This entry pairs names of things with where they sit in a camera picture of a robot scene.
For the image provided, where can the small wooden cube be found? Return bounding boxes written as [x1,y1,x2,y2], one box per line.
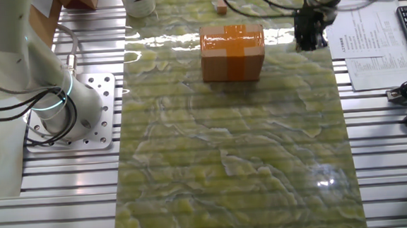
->
[215,0,229,16]

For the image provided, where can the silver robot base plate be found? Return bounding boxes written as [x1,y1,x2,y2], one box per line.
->
[21,71,121,155]

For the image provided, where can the green marble pattern mat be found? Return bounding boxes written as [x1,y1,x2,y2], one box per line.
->
[99,0,369,228]

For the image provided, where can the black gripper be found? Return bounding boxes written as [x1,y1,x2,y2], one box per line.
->
[293,6,329,52]

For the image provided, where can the large brown cardboard box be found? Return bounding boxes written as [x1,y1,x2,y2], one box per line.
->
[28,0,66,49]

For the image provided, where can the small printed paper sheet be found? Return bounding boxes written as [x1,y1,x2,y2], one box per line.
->
[344,54,407,92]

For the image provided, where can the large printed paper sheet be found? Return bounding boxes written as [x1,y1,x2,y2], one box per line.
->
[322,0,407,61]

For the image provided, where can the gray cable with metal connector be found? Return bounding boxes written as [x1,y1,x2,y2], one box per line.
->
[55,22,82,78]

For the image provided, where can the white paper label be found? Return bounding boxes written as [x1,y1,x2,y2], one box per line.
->
[30,0,57,19]

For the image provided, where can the white cylindrical can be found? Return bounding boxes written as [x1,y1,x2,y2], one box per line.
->
[119,0,157,20]

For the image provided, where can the black arm base cables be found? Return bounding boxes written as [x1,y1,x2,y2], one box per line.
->
[0,85,80,149]

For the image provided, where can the cardboard box with orange tape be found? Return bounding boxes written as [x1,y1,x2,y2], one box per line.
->
[198,23,268,85]

